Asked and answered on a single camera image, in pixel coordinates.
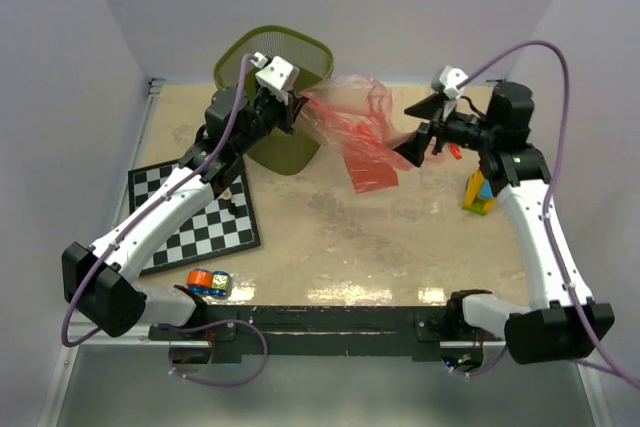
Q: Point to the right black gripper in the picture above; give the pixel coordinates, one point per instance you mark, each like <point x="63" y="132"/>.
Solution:
<point x="414" y="147"/>

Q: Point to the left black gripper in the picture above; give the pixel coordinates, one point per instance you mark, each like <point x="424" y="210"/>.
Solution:
<point x="281" y="105"/>

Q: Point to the red plastic trash bag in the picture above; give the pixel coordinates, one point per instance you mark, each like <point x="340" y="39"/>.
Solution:
<point x="352" y="115"/>

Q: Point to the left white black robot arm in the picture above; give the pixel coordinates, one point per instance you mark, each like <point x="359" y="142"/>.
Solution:
<point x="101" y="280"/>

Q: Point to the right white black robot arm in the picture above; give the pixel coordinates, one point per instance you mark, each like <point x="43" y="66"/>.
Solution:
<point x="562" y="320"/>

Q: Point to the olive green mesh trash bin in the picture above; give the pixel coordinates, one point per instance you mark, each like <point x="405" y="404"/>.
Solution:
<point x="285" y="154"/>

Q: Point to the small red plastic bag piece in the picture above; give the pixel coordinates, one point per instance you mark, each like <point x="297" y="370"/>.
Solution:
<point x="455" y="151"/>

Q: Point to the colourful toy block stack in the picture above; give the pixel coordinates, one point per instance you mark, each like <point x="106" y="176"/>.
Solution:
<point x="479" y="197"/>

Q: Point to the black chess piece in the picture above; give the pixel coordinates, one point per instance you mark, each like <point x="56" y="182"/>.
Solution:
<point x="232" y="208"/>

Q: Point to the black white chessboard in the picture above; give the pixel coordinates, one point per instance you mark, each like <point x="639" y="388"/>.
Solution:
<point x="210" y="233"/>

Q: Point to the orange blue toy car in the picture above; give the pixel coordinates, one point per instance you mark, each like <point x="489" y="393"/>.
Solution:
<point x="213" y="283"/>

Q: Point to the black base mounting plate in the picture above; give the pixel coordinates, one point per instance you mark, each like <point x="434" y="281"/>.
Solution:
<point x="233" y="332"/>

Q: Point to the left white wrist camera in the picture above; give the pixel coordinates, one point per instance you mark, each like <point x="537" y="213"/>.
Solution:
<point x="275" y="74"/>

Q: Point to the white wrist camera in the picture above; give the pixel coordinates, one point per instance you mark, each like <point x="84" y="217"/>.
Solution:
<point x="275" y="74"/>
<point x="448" y="81"/>

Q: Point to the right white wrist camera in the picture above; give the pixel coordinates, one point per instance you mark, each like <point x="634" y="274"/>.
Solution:
<point x="448" y="81"/>

